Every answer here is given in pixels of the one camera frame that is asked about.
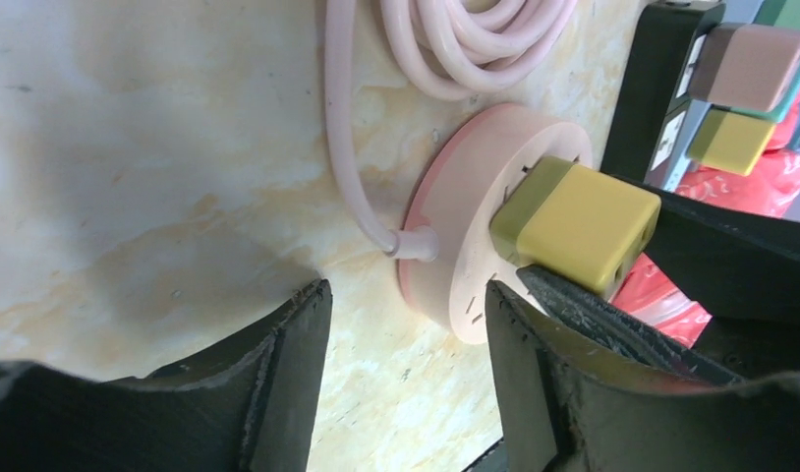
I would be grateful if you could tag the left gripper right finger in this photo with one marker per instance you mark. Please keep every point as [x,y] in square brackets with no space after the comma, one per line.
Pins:
[567,403]

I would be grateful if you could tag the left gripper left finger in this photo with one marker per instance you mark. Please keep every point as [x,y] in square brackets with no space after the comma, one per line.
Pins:
[245,403]

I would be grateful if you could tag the green USB charger plug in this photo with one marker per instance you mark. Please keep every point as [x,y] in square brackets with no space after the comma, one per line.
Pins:
[779,13]

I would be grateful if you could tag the pink round socket hub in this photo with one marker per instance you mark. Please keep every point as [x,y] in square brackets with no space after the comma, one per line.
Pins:
[474,174]

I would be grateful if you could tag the yellow charger plug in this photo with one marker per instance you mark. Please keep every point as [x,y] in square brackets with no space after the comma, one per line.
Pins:
[729,141]
[582,224]

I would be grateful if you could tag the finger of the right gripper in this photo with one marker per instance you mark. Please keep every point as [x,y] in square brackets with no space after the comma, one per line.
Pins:
[590,315]
[735,264]

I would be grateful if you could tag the red patterned plastic bag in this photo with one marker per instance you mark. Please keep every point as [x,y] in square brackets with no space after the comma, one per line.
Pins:
[649,295]

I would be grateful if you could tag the pink brown charger plug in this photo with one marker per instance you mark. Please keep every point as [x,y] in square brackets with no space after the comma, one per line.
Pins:
[745,66]

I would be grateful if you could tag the light blue power strip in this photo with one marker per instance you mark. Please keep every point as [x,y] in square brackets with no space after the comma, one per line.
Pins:
[680,169]

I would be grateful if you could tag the black power strip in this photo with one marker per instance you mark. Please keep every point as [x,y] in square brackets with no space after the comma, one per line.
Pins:
[653,102]

